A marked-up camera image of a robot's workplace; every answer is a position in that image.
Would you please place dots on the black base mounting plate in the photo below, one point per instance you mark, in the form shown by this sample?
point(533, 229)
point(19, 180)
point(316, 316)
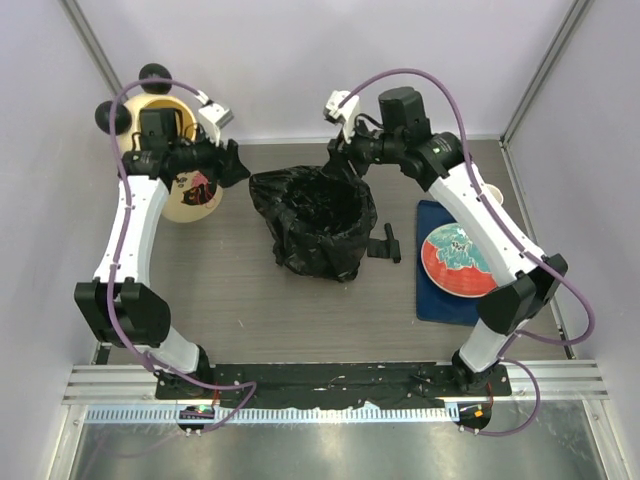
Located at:
point(332, 386)

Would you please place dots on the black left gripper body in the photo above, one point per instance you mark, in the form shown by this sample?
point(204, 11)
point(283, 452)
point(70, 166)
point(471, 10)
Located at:
point(222, 169)

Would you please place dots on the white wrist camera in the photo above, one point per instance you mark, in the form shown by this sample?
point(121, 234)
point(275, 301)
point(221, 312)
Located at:
point(212, 117)
point(342, 108)

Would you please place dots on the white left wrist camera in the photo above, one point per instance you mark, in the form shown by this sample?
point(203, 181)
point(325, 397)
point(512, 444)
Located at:
point(212, 117)

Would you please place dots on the dark blue tray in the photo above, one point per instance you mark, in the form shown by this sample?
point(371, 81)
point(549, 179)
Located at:
point(432, 303)

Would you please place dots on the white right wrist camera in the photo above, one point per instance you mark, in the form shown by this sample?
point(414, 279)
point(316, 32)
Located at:
point(342, 108)

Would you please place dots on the red teal floral plate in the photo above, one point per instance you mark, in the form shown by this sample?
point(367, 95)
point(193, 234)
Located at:
point(454, 263)

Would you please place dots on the black trash bag roll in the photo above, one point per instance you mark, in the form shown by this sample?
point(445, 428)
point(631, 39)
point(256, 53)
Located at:
point(387, 248)

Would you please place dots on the pink ceramic mug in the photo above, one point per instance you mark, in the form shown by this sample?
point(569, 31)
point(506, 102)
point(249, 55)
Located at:
point(496, 193)

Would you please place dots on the white slotted cable duct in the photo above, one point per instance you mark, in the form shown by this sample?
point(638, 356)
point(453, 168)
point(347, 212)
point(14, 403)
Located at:
point(201, 414)

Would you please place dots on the aluminium frame rail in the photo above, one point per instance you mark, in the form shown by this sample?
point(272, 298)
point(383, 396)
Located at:
point(128, 384)

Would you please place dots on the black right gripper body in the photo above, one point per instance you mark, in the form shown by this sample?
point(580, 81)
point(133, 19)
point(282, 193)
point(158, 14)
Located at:
point(355, 154)

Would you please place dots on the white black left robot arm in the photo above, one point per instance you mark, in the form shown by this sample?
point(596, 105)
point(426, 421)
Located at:
point(118, 303)

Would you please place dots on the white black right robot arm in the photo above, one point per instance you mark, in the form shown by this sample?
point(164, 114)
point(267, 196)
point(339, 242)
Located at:
point(526, 278)

